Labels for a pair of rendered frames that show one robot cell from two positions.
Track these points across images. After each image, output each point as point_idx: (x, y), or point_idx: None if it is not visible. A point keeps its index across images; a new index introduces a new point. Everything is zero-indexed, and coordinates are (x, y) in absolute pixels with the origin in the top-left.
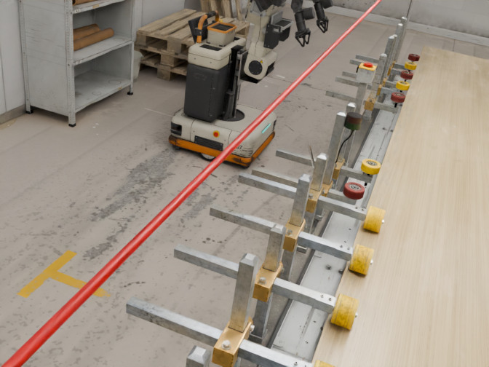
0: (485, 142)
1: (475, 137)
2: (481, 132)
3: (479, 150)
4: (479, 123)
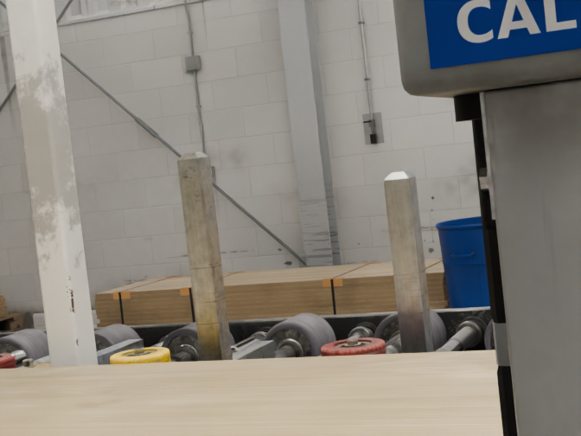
0: (338, 415)
1: (294, 430)
2: (212, 422)
3: (467, 422)
4: (81, 426)
